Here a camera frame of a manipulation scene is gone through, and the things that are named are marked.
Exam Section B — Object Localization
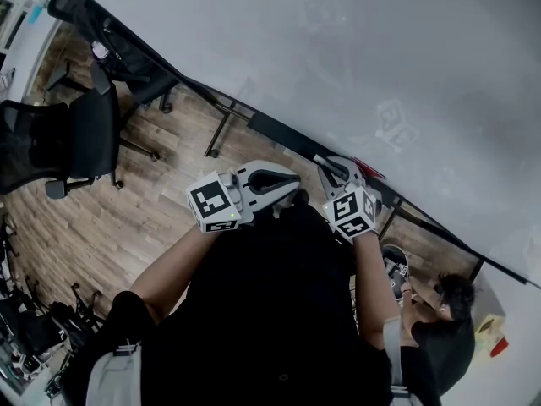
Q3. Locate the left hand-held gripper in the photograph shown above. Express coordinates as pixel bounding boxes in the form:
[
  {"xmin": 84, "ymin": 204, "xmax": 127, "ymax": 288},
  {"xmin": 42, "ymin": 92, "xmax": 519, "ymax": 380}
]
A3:
[{"xmin": 185, "ymin": 161, "xmax": 302, "ymax": 234}]

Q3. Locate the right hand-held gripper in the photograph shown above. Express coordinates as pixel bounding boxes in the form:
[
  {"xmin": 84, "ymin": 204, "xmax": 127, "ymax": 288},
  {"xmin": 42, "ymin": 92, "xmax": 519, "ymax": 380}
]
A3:
[{"xmin": 317, "ymin": 155, "xmax": 380, "ymax": 245}]

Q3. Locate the red whiteboard marker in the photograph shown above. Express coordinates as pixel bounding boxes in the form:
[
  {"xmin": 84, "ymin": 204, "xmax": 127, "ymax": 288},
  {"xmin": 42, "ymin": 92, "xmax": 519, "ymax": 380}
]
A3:
[{"xmin": 353, "ymin": 157, "xmax": 388, "ymax": 181}]

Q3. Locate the person's left forearm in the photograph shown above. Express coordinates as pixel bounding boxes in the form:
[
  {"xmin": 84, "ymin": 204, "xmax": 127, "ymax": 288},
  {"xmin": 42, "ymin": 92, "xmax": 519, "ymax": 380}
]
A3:
[{"xmin": 128, "ymin": 221, "xmax": 223, "ymax": 326}]

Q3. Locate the person's right forearm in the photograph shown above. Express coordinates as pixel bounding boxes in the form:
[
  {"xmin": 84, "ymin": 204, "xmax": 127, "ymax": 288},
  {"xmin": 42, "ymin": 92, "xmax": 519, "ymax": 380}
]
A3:
[{"xmin": 349, "ymin": 229, "xmax": 407, "ymax": 348}]

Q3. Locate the black whiteboard tray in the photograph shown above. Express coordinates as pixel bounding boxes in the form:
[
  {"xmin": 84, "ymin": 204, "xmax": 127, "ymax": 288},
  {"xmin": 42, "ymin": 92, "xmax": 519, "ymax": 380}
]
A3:
[{"xmin": 248, "ymin": 111, "xmax": 325, "ymax": 161}]

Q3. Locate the black whiteboard stand leg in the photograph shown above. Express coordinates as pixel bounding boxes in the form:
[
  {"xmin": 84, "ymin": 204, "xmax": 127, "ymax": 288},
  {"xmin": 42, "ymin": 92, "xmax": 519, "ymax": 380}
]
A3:
[
  {"xmin": 204, "ymin": 98, "xmax": 251, "ymax": 159},
  {"xmin": 377, "ymin": 195, "xmax": 407, "ymax": 245}
]

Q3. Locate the person's black clothing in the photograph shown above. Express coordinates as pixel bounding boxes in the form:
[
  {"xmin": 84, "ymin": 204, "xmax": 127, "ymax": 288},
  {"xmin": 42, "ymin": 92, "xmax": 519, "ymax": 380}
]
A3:
[{"xmin": 62, "ymin": 189, "xmax": 443, "ymax": 406}]

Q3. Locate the black mesh office chair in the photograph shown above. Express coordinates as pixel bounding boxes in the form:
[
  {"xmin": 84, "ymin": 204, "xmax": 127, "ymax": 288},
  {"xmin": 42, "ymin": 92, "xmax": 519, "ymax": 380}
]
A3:
[{"xmin": 0, "ymin": 59, "xmax": 162, "ymax": 200}]

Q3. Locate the red object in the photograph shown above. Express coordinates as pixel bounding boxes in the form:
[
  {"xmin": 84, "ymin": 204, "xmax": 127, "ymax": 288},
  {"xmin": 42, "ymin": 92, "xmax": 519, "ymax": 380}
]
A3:
[{"xmin": 489, "ymin": 337, "xmax": 511, "ymax": 358}]

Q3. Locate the pile of black chair bases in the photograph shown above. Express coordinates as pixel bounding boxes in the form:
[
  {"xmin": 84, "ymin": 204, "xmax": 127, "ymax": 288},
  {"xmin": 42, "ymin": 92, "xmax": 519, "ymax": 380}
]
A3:
[{"xmin": 0, "ymin": 209, "xmax": 109, "ymax": 401}]

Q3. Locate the white desk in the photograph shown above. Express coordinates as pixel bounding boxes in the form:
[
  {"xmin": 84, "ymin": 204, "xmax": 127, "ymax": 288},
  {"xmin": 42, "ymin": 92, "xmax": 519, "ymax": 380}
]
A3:
[{"xmin": 0, "ymin": 0, "xmax": 63, "ymax": 103}]

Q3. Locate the blue object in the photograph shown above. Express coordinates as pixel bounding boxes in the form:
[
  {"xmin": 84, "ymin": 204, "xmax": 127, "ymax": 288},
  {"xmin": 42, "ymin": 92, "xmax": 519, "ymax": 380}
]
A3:
[{"xmin": 25, "ymin": 1, "xmax": 48, "ymax": 25}]

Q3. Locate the white whiteboard with black frame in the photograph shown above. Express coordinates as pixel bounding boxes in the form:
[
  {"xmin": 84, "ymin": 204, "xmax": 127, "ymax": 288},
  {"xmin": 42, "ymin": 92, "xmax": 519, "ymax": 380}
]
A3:
[{"xmin": 45, "ymin": 0, "xmax": 541, "ymax": 291}]

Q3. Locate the grey backpack strap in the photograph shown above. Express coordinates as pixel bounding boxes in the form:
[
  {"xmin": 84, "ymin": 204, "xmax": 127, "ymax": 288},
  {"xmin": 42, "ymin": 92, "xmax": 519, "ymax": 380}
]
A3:
[
  {"xmin": 381, "ymin": 315, "xmax": 413, "ymax": 406},
  {"xmin": 85, "ymin": 339, "xmax": 144, "ymax": 406}
]

